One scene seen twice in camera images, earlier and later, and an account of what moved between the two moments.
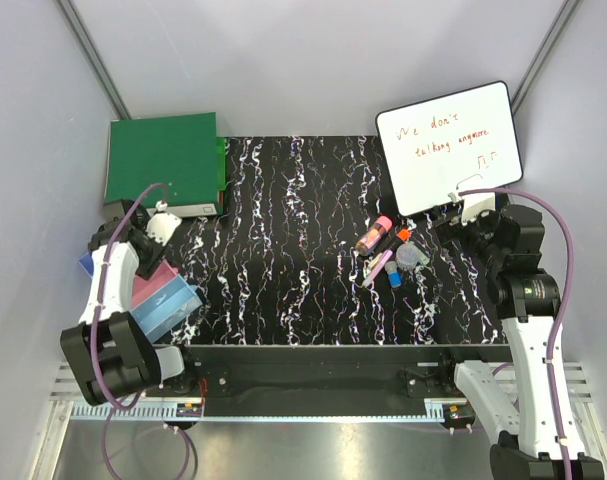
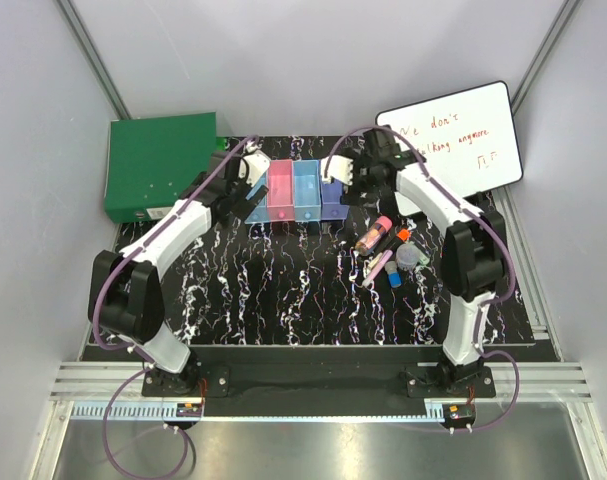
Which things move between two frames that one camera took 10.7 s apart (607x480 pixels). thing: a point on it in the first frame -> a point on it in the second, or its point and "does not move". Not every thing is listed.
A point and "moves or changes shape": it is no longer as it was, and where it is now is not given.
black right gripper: (462, 231) -> (351, 194)
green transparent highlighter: (423, 258) does not move
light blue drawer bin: (87, 263) -> (260, 212)
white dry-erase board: (466, 140) does not move
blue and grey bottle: (393, 274) does not move
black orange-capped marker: (402, 236) does not move
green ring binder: (182, 152) does not move
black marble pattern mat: (309, 250) does not move
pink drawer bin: (143, 288) moves or changes shape
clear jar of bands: (407, 256) does not move
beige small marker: (375, 261) does not move
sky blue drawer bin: (166, 306) -> (306, 191)
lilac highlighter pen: (379, 264) does not move
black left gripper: (144, 269) -> (244, 205)
